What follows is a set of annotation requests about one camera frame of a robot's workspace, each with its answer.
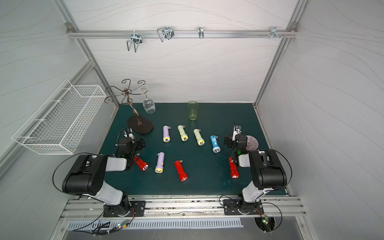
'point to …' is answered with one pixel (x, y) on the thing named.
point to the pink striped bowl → (252, 143)
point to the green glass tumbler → (193, 107)
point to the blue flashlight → (216, 148)
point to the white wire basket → (60, 123)
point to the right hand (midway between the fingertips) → (235, 134)
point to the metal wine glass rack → (138, 123)
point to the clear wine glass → (148, 104)
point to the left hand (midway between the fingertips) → (135, 138)
